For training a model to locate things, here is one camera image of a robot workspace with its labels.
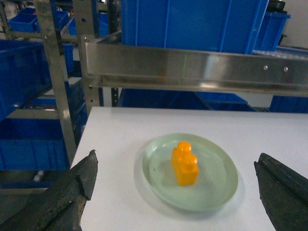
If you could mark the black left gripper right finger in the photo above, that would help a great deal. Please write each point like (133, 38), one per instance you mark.
(283, 193)

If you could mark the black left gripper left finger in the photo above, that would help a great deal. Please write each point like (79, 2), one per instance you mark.
(60, 207)

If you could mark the pale green round plate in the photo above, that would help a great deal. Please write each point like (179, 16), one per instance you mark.
(217, 181)

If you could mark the blue bin lower left shelf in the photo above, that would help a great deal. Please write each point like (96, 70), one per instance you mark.
(32, 144)

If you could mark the blue bin shelf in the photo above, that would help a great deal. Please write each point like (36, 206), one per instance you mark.
(24, 72)
(32, 144)

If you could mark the orange yellow toy block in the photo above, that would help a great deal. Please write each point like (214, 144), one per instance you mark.
(184, 164)

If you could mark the blue bin upper left shelf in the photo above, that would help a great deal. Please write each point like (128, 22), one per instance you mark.
(24, 72)

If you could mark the stainless steel conveyor rail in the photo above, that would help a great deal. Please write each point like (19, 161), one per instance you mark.
(110, 64)

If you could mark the large blue crate on rail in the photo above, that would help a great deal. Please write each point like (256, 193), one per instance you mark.
(230, 26)

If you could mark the metal rack upright post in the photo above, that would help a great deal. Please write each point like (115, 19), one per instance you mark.
(51, 37)

